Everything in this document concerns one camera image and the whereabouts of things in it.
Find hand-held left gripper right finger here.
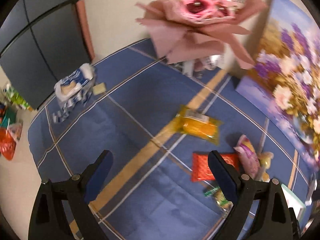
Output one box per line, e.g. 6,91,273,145
207,150,294,240

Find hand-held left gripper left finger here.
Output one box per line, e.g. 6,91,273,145
29,150,114,240

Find pink purple snack packet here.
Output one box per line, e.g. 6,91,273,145
234,134,262,178

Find yellow jelly cup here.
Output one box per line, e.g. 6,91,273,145
257,151,275,182

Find teal shallow cardboard box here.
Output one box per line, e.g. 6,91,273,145
280,184,307,218

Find green white cow-print packet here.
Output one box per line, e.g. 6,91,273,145
203,186,234,211

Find red snack packet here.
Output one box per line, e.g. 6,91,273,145
191,152,240,182

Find blue plaid tablecloth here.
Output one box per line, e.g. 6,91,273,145
27,38,313,240

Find yellow corn packet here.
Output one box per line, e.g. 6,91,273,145
172,105,223,145

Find small yellow pad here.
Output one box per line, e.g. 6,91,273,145
92,83,107,95

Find blue white tissue pack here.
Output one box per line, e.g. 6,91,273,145
52,63,98,124

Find white plastic bag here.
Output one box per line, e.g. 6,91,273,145
7,120,24,141

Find red plastic bag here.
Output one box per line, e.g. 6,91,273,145
0,127,18,161

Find green packets on floor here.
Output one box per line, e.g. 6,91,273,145
3,84,33,111

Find floral painting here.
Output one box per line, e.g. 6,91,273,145
235,0,320,170

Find pink rolled mat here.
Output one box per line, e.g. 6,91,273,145
76,0,96,61

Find dark grey cabinet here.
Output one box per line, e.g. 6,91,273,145
0,0,95,109

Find pink flower bouquet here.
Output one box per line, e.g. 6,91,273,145
135,0,268,71

